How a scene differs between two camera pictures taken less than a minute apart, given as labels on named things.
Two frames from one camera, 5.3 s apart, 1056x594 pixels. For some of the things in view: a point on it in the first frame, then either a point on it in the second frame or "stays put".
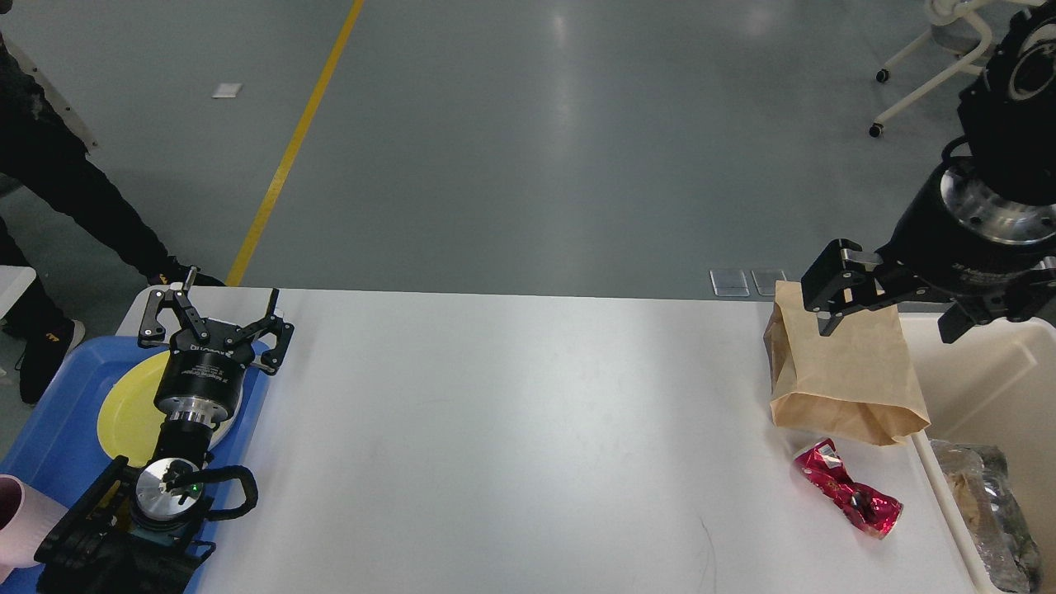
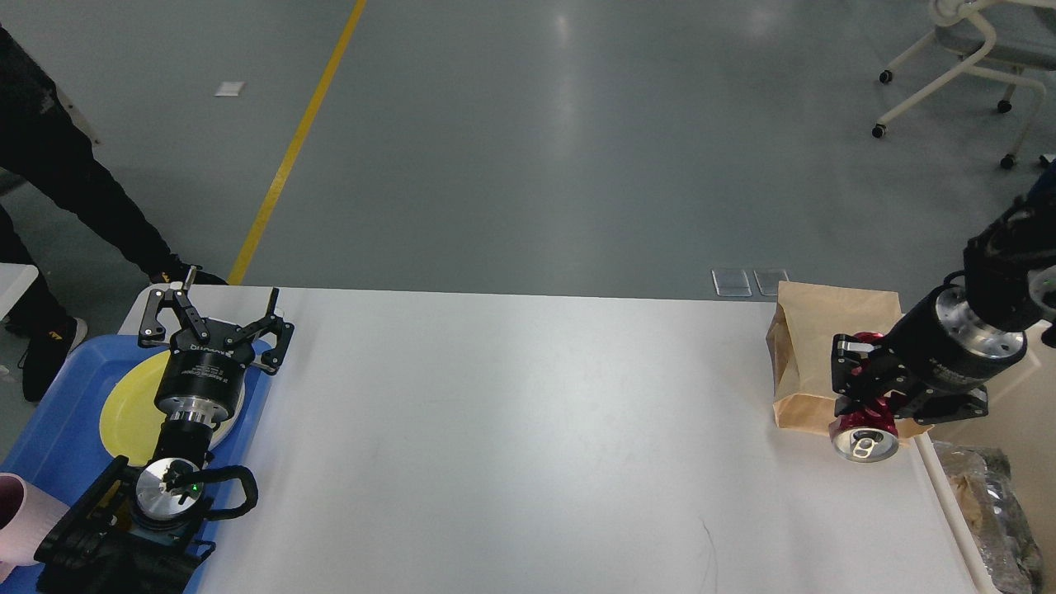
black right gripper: x=954 y=240 -> x=940 y=342
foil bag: x=979 y=476 stays put
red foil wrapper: x=875 y=511 -> x=869 y=434
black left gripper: x=200 y=381 stays put
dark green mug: x=159 y=532 stays put
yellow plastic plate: x=130 y=422 stays put
